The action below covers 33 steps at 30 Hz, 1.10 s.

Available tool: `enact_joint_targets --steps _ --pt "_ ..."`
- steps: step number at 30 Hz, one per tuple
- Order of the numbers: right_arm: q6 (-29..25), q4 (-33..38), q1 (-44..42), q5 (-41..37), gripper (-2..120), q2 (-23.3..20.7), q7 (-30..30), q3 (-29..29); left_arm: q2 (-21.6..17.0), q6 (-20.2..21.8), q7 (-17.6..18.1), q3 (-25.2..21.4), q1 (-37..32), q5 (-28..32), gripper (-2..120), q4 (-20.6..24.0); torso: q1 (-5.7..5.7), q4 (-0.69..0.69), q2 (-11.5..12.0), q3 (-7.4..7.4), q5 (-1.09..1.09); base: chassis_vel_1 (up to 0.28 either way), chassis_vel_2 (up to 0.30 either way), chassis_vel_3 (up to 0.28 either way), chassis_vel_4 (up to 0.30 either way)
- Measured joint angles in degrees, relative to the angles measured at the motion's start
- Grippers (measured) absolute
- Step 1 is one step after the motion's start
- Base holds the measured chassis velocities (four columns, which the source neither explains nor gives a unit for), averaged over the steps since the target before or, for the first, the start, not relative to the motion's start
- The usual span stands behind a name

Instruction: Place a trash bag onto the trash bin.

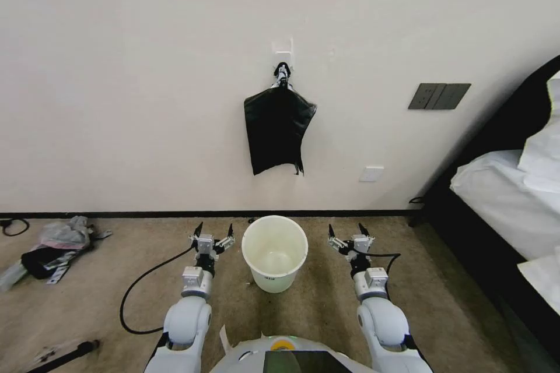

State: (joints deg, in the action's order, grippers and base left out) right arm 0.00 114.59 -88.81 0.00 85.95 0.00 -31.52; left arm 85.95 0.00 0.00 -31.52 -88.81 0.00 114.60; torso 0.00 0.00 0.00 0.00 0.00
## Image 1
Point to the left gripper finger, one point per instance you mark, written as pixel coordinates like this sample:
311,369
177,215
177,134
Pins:
225,242
196,238

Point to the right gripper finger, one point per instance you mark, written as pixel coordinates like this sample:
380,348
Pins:
369,238
337,243

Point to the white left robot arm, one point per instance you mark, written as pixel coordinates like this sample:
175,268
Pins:
188,318

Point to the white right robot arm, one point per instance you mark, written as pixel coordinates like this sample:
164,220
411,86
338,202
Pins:
383,318

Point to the white plastic trash bin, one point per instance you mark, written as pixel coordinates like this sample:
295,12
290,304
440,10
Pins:
274,259

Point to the black plastic trash bag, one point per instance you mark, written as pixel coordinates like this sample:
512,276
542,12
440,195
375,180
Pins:
275,128

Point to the crumpled grey plastic bag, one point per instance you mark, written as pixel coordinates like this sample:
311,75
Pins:
63,232

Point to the black and white bag clip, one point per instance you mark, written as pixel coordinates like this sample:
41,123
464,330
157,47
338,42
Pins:
282,75

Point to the black baseboard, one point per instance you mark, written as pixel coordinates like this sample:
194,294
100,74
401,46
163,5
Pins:
175,214

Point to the white paper strip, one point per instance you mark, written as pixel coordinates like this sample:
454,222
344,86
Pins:
224,338

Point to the white robot front shell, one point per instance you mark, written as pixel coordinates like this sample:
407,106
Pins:
284,357

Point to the white bed duvet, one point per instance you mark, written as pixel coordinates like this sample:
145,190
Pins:
498,198

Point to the black cloth bundle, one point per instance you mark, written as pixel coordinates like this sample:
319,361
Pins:
41,261

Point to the black rod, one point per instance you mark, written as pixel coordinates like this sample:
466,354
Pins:
70,351

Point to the white folded bedsheet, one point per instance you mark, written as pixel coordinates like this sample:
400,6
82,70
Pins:
542,274

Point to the grey flat board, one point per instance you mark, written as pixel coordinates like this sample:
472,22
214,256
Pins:
9,277

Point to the white pillow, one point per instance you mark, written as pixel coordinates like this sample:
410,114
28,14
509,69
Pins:
544,145

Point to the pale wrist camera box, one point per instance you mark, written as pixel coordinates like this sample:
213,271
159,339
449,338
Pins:
361,243
205,243

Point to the white wall socket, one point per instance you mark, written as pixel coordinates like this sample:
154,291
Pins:
371,174

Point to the black bed frame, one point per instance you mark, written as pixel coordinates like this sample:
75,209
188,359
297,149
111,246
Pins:
477,145

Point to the silver metal bracket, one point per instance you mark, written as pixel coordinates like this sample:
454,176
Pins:
57,274

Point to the dark grey switch panel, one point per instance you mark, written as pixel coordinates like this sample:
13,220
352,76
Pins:
439,96

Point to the white wall hook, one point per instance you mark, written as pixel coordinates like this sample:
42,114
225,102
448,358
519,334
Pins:
281,51

